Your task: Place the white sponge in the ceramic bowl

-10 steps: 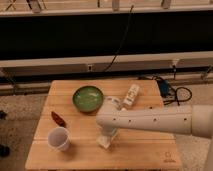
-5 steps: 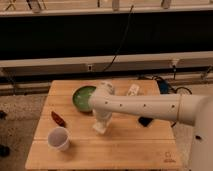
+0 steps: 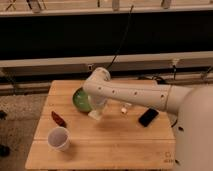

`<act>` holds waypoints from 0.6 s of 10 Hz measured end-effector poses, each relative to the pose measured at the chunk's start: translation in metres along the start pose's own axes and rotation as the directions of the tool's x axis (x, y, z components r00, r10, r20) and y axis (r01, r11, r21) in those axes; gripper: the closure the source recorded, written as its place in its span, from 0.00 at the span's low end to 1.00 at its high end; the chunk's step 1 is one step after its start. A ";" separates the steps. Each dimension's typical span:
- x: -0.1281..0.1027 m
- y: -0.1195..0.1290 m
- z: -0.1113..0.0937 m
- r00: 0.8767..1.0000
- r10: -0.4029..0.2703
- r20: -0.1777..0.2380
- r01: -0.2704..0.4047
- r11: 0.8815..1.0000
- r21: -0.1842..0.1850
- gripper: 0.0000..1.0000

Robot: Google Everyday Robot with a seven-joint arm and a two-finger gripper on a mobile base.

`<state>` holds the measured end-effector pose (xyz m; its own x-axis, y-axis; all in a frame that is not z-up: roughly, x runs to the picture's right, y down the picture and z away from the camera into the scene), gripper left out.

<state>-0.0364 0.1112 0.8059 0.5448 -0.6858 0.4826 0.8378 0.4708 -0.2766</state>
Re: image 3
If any white sponge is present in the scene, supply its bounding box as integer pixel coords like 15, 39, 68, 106
88, 110, 102, 121

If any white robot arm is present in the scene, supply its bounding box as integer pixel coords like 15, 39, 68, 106
83, 67, 213, 171

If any green ceramic bowl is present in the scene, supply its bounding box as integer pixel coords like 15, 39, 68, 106
72, 87, 92, 113

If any clear bottle white label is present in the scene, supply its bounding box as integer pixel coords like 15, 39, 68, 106
121, 103, 132, 114

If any red chili pepper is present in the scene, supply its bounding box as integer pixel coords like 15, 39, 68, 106
51, 111, 66, 127

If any wooden folding table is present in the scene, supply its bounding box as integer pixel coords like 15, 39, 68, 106
25, 80, 175, 171

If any black smartphone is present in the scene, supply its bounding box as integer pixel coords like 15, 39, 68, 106
138, 108, 159, 127

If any white wall outlet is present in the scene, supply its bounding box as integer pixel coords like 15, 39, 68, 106
171, 59, 179, 67

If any black hanging cable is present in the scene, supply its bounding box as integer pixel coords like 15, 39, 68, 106
105, 3, 135, 72

